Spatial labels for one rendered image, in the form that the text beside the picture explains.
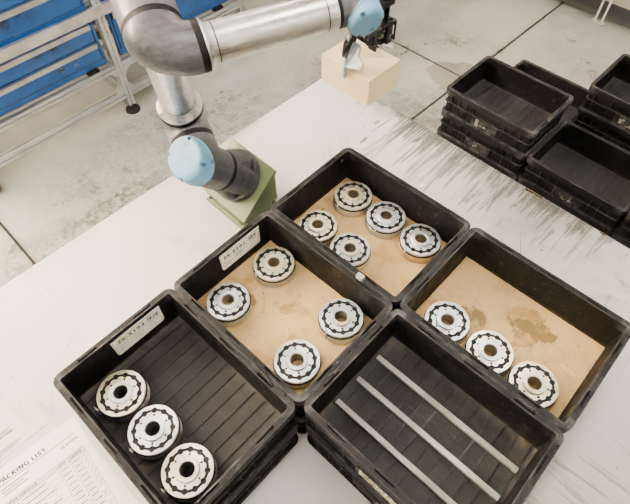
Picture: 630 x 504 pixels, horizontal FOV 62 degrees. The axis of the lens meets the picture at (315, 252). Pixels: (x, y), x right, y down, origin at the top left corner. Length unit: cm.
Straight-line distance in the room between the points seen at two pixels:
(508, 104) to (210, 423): 177
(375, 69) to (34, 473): 122
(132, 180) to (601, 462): 227
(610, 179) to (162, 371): 185
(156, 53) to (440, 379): 86
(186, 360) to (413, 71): 248
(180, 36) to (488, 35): 289
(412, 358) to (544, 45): 282
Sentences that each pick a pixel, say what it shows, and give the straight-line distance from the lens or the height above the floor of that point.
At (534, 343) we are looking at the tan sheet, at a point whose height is 83.
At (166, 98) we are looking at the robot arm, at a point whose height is 112.
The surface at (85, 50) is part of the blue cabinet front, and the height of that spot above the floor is 44.
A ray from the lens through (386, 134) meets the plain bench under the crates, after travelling 182.
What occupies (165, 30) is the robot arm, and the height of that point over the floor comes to 139.
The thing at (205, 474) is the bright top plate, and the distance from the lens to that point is 110.
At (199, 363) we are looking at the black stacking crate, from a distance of 121.
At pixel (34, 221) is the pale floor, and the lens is 280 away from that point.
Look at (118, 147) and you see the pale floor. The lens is 298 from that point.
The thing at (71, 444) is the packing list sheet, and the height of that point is 70.
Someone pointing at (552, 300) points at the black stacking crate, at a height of 87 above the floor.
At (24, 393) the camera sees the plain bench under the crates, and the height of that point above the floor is 70.
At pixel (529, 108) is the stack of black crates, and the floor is 49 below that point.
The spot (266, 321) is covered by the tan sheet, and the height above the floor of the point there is 83.
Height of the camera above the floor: 192
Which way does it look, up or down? 55 degrees down
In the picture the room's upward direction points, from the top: 1 degrees counter-clockwise
